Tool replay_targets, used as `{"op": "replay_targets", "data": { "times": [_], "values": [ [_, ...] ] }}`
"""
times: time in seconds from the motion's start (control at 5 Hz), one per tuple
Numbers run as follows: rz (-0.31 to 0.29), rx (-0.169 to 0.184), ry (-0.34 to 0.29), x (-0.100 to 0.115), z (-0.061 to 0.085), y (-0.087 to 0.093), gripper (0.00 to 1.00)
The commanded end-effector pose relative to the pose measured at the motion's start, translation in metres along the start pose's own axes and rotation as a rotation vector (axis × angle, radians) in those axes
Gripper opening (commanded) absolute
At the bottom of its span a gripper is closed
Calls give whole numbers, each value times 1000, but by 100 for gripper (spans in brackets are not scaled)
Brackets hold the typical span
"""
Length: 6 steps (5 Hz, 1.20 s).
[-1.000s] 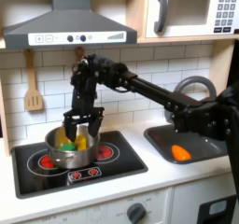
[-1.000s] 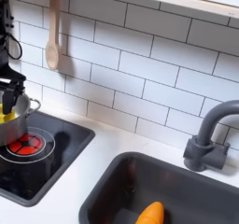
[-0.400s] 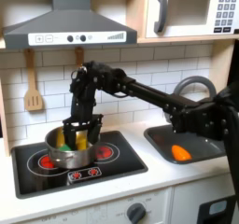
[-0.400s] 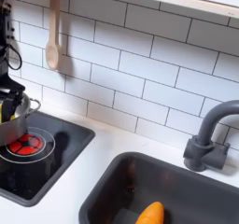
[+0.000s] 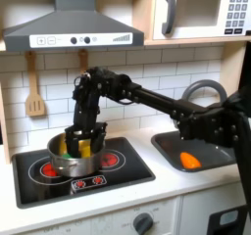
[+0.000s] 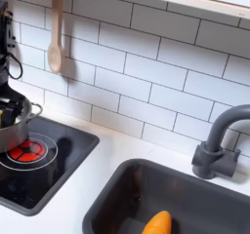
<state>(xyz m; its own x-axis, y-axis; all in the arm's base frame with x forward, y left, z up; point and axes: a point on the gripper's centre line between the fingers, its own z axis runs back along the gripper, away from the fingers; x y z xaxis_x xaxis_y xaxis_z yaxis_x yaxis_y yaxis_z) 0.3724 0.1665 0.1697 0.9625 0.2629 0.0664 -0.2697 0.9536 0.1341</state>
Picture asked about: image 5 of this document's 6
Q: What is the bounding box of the wooden side panel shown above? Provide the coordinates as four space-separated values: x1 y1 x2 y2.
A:
218 41 246 98

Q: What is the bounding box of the dark grey sink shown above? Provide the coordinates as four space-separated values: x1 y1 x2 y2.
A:
150 129 238 173

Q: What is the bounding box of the white toy microwave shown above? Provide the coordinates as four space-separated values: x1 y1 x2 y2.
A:
152 0 251 41

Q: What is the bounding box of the light wooden shelf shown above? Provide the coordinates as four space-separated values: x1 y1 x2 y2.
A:
143 35 251 48

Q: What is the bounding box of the steel pot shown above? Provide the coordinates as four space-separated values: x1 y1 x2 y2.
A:
47 130 106 178

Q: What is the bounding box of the dark grey tap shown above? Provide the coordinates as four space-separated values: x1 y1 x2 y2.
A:
172 78 228 131

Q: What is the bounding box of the grey microwave handle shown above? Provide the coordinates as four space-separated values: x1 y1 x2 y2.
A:
161 0 177 36

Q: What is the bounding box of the wooden spoon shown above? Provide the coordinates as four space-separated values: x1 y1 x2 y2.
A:
77 48 90 77

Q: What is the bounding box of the grey range hood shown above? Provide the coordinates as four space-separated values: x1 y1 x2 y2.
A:
2 0 145 53

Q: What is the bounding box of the wooden slotted spatula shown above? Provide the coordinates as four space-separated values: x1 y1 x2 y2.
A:
25 51 47 118

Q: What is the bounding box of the black toy stove top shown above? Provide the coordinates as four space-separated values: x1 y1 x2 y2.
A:
11 136 157 210

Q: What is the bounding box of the grey oven knob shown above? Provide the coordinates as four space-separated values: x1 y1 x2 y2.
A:
132 211 154 235

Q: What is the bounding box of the orange toy carrot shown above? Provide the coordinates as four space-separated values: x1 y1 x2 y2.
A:
178 151 203 170

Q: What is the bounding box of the white lower cabinet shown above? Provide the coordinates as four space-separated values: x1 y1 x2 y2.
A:
16 178 249 235

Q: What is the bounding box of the thin black cable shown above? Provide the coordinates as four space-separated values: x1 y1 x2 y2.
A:
117 96 135 107

